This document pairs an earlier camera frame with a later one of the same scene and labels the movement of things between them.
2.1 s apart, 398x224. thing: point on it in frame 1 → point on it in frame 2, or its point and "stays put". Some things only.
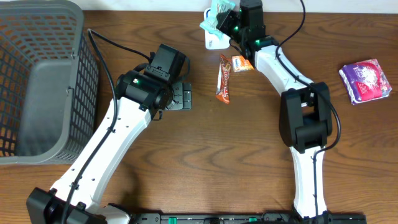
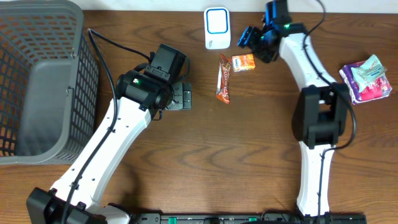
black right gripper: x=225 y=19 → x=249 y=40
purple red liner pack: x=365 y=80 stays put
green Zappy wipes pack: x=217 y=7 → x=367 y=71
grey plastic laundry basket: x=49 y=83 stays put
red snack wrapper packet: x=222 y=89 stays put
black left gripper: x=182 y=95 stays put
